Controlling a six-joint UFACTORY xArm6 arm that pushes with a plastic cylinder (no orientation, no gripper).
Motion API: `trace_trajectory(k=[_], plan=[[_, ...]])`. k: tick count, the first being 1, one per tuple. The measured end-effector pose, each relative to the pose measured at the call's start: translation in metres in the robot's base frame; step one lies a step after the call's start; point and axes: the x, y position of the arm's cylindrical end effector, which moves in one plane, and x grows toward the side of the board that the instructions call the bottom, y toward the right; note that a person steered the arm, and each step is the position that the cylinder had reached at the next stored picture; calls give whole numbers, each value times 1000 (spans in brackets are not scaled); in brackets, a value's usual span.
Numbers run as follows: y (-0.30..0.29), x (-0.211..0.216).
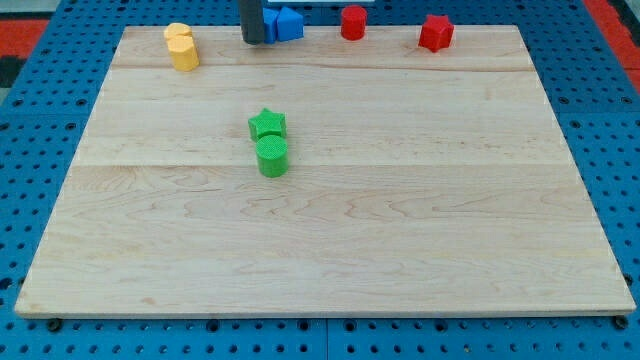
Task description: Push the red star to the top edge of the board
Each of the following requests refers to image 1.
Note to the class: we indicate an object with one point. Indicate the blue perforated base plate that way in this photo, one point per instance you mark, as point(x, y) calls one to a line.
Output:
point(48, 106)

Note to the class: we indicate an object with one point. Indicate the yellow heart block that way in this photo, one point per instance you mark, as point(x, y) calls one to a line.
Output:
point(177, 29)

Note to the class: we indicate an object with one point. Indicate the red star block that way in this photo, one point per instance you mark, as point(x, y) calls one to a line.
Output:
point(436, 33)

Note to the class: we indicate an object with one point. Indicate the green star block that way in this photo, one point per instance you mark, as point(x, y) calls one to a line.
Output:
point(267, 123)

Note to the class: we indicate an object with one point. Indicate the blue cube block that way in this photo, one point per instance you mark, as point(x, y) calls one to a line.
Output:
point(270, 25)

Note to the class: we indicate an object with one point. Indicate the wooden board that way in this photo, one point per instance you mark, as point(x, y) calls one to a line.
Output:
point(419, 185)

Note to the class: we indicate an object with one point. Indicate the blue triangular block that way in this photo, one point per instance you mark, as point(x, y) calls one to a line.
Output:
point(290, 25)

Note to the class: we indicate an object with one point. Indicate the green cylinder block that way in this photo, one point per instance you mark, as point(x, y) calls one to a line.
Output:
point(272, 156)

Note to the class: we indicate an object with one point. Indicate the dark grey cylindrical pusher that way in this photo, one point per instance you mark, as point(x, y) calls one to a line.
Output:
point(251, 21)

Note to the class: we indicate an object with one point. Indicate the red cylinder block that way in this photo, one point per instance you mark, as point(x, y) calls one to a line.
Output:
point(353, 22)

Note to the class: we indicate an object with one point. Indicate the yellow hexagon block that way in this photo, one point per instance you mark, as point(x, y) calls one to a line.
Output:
point(183, 52)

